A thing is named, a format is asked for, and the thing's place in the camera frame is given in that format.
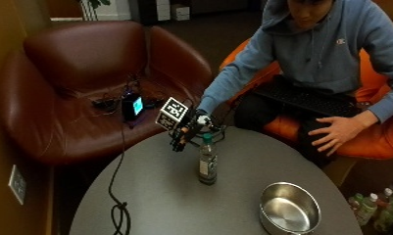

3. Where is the white marker cube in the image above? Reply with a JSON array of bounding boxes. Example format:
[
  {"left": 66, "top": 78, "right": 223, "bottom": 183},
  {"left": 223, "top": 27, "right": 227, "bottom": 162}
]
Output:
[{"left": 155, "top": 96, "right": 190, "bottom": 131}]

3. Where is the clear plastic bottle green cap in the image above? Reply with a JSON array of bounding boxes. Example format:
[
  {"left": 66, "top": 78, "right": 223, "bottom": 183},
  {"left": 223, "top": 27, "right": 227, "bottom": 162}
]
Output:
[{"left": 198, "top": 132, "right": 219, "bottom": 186}]

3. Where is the black laptop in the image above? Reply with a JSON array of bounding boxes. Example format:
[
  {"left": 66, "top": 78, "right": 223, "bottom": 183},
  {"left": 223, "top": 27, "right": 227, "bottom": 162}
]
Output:
[{"left": 252, "top": 75, "right": 363, "bottom": 118}]

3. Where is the orange armchair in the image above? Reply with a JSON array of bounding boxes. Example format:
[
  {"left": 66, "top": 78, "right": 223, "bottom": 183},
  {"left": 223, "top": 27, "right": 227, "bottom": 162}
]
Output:
[{"left": 219, "top": 38, "right": 393, "bottom": 161}]

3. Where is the small black device lit screen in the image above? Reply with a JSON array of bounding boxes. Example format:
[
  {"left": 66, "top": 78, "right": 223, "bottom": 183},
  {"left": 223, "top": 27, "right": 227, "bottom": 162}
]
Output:
[{"left": 120, "top": 93, "right": 146, "bottom": 122}]

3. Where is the the person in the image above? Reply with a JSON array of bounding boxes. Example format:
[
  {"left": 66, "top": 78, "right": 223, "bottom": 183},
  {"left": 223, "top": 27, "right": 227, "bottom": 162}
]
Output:
[{"left": 198, "top": 0, "right": 393, "bottom": 169}]

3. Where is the group of bottles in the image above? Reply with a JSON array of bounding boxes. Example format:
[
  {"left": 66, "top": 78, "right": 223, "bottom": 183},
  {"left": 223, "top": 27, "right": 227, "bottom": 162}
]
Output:
[{"left": 347, "top": 179, "right": 393, "bottom": 233}]

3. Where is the steel bowl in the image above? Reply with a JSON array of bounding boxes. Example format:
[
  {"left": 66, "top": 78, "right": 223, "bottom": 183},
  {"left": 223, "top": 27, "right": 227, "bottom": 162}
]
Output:
[{"left": 259, "top": 181, "right": 323, "bottom": 235}]

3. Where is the brown leather armchair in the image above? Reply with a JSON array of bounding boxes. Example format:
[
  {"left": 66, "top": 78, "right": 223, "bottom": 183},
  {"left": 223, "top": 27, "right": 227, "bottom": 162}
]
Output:
[{"left": 0, "top": 20, "right": 215, "bottom": 165}]

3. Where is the white box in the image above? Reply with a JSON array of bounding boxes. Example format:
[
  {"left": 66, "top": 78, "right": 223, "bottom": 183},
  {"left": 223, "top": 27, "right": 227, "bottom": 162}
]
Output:
[{"left": 170, "top": 3, "right": 192, "bottom": 22}]

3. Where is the black cable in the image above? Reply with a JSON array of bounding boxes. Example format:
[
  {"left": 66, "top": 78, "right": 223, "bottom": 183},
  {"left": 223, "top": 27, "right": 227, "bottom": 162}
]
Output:
[{"left": 107, "top": 111, "right": 134, "bottom": 235}]

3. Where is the white wall outlet plate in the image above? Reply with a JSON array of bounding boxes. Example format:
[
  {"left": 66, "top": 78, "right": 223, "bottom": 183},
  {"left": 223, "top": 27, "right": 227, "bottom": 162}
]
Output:
[{"left": 7, "top": 164, "right": 30, "bottom": 206}]

